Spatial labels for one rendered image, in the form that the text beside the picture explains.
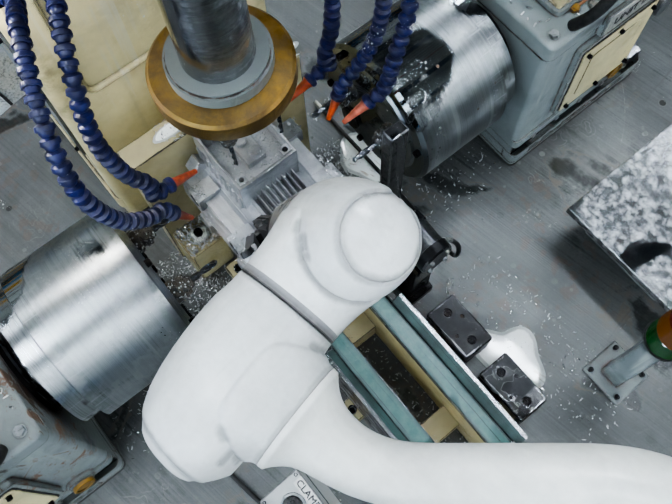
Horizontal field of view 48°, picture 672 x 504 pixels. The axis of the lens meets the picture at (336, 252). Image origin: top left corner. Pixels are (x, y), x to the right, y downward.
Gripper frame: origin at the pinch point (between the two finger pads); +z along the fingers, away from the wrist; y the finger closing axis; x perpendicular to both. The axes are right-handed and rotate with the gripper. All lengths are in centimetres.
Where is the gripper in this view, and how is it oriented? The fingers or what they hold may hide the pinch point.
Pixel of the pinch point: (268, 227)
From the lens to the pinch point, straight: 98.2
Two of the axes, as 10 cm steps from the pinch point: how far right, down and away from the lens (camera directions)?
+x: 5.4, 8.2, 2.1
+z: -2.9, -0.6, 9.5
